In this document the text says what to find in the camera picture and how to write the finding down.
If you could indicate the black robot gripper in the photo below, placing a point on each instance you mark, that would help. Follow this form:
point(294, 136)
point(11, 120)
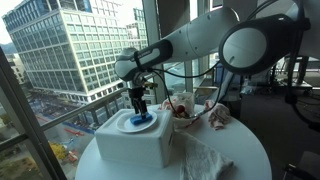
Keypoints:
point(136, 92)

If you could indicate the blue sponge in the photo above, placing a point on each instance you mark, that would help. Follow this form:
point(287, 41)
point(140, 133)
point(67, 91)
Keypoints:
point(141, 119)

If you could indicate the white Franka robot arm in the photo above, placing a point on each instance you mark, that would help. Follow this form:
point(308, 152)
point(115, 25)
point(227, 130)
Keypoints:
point(200, 36)

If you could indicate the white paper plate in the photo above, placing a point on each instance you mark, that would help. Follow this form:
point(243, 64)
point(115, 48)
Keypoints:
point(128, 126)

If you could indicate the white foam box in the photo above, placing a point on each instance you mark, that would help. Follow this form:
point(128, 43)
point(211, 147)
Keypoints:
point(140, 146)

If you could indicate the red round fruit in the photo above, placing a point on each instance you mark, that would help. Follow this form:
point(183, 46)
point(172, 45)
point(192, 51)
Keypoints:
point(180, 108)

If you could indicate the horizontal window railing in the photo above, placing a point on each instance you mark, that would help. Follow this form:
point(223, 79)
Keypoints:
point(66, 116)

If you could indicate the vertical window mullion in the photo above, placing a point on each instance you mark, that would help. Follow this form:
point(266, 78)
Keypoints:
point(152, 33)

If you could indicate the pink crumpled cloth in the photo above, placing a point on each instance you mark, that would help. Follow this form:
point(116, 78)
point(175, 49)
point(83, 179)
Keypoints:
point(218, 115)

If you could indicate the white towel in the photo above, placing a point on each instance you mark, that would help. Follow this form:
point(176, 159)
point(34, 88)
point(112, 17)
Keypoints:
point(200, 160)

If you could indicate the cluttered background desk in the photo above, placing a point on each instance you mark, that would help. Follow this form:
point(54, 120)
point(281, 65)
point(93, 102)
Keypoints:
point(276, 83)

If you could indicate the slanted dark window frame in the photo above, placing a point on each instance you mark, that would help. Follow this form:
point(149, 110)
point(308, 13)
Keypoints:
point(26, 130)

